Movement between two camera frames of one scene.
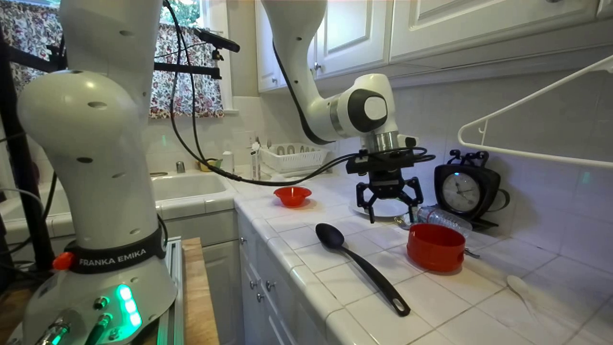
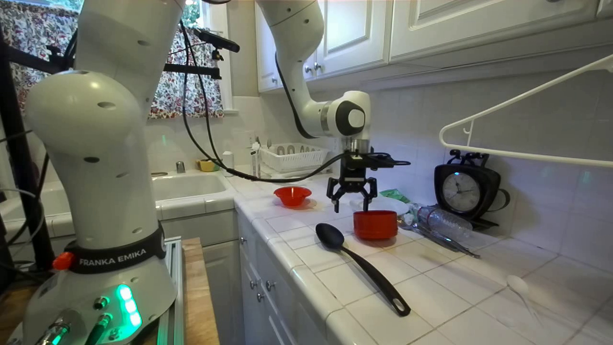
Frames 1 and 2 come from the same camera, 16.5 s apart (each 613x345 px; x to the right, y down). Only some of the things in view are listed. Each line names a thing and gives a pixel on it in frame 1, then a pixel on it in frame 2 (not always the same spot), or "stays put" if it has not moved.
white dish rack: x=289 y=163 stays put
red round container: x=435 y=248 to x=375 y=227
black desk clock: x=467 y=188 stays put
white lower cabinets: x=257 y=298 stays put
